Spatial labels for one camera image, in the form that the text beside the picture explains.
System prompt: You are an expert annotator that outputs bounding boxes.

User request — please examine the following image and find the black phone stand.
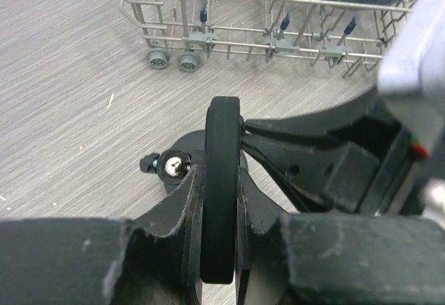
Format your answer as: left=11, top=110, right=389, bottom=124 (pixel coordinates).
left=139, top=129, right=250, bottom=195

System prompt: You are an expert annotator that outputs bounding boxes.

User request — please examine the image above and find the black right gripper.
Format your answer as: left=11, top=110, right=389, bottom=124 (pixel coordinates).
left=241, top=88, right=420, bottom=215

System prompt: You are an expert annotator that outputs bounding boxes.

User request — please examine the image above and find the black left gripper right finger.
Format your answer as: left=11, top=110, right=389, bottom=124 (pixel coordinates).
left=236, top=170, right=444, bottom=304

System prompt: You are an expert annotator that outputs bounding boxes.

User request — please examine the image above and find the grey wire dish rack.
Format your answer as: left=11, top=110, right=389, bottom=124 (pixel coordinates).
left=120, top=0, right=416, bottom=78

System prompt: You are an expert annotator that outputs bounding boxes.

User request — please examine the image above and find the black smartphone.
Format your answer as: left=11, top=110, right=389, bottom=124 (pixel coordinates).
left=200, top=97, right=241, bottom=284

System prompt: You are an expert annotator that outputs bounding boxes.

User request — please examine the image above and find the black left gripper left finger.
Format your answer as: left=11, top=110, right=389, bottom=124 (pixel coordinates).
left=1, top=166, right=204, bottom=304

